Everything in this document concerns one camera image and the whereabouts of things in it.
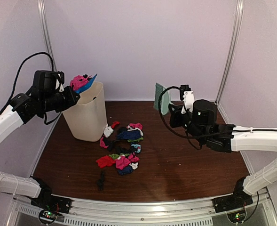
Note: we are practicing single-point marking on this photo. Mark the mint green hand brush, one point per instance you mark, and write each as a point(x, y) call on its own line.
point(165, 99)

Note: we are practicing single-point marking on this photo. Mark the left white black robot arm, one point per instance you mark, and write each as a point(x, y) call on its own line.
point(46, 94)

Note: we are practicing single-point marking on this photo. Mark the aluminium frame post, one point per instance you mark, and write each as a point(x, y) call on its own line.
point(238, 17)
point(45, 32)

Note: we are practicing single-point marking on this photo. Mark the green scrap centre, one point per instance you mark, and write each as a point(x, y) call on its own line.
point(115, 156)

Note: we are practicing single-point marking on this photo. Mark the beige plastic waste bin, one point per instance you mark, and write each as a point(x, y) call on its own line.
point(87, 119)

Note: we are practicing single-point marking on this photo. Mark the navy blue scrap back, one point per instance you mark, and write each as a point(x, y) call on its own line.
point(124, 134)

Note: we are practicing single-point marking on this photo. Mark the red paper scrap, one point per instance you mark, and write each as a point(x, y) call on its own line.
point(105, 161)

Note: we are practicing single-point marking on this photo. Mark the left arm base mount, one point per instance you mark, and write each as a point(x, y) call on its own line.
point(52, 209)

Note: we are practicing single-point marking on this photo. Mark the black scrap strip back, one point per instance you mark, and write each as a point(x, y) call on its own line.
point(115, 146)

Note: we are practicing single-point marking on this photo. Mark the blue plastic dustpan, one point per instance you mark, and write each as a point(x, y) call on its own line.
point(86, 86)

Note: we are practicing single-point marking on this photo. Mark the white scrap centre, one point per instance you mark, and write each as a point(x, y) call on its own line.
point(134, 165)

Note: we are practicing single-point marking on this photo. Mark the light blue scrap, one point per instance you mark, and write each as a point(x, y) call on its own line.
point(137, 148)

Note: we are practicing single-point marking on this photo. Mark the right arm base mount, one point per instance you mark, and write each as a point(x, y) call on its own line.
point(234, 206)

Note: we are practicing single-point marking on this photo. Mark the navy scrap front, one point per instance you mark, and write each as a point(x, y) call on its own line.
point(127, 170)

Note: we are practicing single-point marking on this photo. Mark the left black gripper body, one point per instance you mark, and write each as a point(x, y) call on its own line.
point(61, 103)

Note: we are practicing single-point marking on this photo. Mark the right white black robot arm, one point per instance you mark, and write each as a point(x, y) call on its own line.
point(200, 123)

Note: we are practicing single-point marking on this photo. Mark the black scrap front left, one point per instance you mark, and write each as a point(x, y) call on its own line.
point(100, 181)

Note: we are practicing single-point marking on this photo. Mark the red white scrap near bin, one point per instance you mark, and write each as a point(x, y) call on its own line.
point(110, 129)

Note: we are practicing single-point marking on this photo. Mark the pink white scrap back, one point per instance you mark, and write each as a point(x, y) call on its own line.
point(135, 126)

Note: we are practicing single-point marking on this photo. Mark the left aluminium frame post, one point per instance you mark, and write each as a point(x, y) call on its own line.
point(45, 32)

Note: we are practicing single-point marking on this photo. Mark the right aluminium frame post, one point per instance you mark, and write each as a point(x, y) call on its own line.
point(238, 17)

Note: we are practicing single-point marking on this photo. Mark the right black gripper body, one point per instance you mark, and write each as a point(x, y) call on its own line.
point(175, 123)

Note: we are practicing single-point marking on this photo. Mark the pink scrap near gripper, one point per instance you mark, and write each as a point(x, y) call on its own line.
point(103, 142)

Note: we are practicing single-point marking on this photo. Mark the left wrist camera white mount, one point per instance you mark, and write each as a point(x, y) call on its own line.
point(60, 78)

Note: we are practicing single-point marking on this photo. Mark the large pink scrap on dustpan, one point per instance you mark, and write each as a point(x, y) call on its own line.
point(79, 81)

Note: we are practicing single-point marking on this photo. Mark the front aluminium rail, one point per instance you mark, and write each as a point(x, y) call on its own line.
point(195, 212)

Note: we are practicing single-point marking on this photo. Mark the pink scrap centre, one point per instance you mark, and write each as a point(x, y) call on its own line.
point(123, 161)

